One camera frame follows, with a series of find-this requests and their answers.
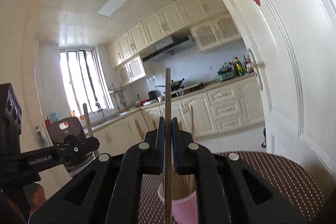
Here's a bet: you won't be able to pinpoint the separate wooden chopstick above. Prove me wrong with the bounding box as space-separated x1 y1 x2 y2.
165 68 173 224

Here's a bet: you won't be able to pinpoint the cream lower kitchen cabinets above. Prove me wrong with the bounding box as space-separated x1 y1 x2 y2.
93 75 264 155

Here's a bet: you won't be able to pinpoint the cream kitchen cabinets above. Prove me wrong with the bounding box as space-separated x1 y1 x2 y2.
106 0 241 86
93 75 264 155

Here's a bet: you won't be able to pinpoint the kitchen window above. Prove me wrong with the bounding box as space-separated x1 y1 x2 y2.
59 49 114 117

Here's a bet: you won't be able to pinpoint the cream upper kitchen cabinets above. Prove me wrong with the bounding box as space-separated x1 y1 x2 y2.
106 0 241 86

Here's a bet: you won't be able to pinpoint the left hand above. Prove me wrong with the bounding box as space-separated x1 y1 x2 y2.
25 183 47 216

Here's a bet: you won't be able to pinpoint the pink cylindrical utensil holder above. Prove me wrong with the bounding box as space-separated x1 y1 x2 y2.
171 191 199 224

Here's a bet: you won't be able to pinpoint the black air fryer appliance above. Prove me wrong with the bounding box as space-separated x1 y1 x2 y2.
47 117 89 169

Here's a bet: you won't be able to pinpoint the brown polka dot tablecloth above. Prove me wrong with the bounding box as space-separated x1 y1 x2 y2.
138 151 324 223

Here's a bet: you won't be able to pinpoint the black wok on stove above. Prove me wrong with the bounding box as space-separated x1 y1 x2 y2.
170 79 185 91

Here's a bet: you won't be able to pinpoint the green bottle on counter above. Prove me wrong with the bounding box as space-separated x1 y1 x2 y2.
235 57 244 76

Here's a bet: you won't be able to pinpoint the range hood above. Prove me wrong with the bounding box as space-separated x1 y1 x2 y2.
142 36 190 62

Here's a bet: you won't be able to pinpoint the ceiling light panel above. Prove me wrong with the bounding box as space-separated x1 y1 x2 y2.
95 0 128 18

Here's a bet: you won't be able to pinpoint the black camera box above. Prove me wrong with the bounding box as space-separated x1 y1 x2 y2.
0 83 22 157

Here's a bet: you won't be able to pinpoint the white door with handle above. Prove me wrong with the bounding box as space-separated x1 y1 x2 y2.
222 0 335 174

